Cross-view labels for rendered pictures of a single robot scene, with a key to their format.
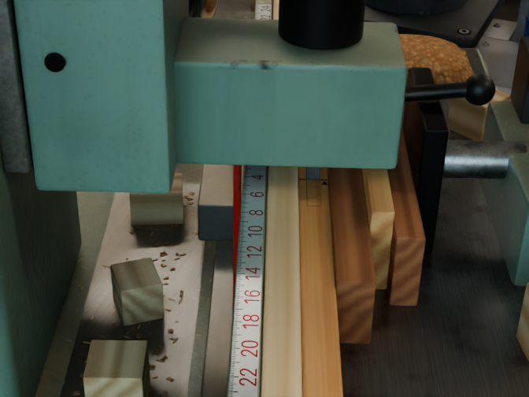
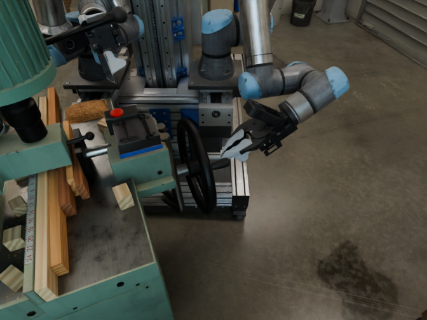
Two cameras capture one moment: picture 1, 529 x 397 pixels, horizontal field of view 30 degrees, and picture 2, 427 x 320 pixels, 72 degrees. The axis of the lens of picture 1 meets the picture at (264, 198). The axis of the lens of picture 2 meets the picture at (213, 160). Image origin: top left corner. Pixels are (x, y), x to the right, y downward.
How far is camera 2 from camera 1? 26 cm
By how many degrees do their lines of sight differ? 21
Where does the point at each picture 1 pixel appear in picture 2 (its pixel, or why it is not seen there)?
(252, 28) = (13, 136)
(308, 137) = (41, 164)
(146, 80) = not seen: outside the picture
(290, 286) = (43, 212)
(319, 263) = (54, 199)
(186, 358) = not seen: hidden behind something
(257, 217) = (32, 192)
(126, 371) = (15, 237)
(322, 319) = (54, 218)
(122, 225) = (13, 182)
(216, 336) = not seen: hidden behind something
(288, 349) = (42, 233)
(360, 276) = (65, 200)
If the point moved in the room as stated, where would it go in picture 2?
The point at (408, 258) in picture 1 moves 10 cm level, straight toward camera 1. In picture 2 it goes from (81, 188) to (75, 228)
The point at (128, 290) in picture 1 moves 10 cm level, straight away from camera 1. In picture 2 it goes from (14, 208) to (9, 182)
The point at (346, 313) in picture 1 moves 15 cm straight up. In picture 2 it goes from (65, 210) to (35, 159)
